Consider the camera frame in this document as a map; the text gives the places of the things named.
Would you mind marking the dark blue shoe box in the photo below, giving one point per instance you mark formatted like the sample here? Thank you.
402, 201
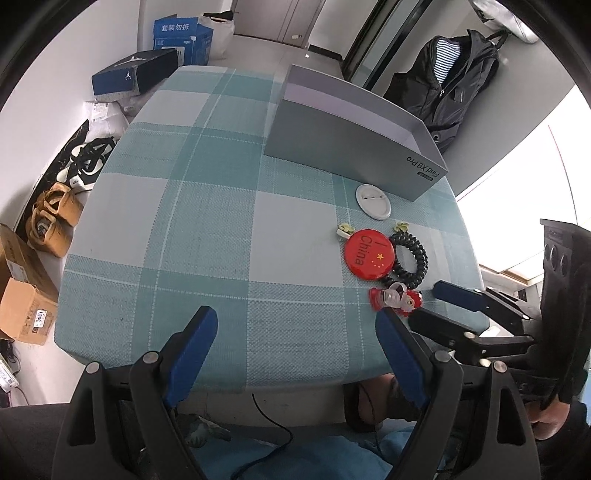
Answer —
134, 74

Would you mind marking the small flower hair clip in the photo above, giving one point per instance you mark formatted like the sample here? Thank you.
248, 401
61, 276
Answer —
400, 226
344, 229

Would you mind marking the red cartoon charm hair clip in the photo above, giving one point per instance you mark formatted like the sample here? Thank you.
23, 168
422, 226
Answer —
392, 300

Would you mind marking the blue and white carton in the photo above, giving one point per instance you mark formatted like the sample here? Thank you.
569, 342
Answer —
180, 39

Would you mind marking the brown cardboard box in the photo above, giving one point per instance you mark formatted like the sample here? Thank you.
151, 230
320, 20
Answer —
25, 309
23, 263

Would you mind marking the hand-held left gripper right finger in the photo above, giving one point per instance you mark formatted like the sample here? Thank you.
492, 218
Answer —
401, 355

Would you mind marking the white bag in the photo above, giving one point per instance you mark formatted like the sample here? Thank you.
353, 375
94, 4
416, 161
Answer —
220, 37

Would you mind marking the white pin badge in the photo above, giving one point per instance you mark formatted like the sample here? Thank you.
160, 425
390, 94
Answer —
373, 201

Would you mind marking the silver bag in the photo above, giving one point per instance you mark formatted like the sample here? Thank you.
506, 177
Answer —
503, 18

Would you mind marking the person's right hand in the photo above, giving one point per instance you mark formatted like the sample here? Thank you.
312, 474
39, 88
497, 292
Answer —
551, 422

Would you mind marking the brown shoe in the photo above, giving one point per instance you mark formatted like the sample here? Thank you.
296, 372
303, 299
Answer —
48, 235
62, 203

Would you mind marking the grey cardboard box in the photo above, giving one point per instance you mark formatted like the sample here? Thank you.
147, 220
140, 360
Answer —
346, 147

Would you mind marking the blue cloth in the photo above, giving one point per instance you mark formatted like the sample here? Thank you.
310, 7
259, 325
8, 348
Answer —
323, 457

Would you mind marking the white door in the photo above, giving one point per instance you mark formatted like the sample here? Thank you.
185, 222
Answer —
277, 18

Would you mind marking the black and white shoes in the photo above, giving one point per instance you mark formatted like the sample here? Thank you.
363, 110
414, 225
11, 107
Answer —
85, 159

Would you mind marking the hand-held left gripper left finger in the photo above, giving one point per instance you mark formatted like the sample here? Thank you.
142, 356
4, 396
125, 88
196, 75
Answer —
198, 346

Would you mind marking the red pin badge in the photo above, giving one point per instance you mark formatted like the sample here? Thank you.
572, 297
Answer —
369, 254

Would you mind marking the striped shirt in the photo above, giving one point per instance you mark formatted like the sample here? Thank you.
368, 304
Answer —
445, 60

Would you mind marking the teal checked tablecloth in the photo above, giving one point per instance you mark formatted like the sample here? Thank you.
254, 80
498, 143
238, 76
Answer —
207, 230

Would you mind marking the dark shoe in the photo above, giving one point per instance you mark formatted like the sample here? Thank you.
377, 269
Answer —
369, 406

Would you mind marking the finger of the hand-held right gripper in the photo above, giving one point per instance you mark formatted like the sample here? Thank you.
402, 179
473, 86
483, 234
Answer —
457, 295
438, 327

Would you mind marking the black jacket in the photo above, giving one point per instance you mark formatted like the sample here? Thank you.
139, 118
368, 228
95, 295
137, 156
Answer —
443, 106

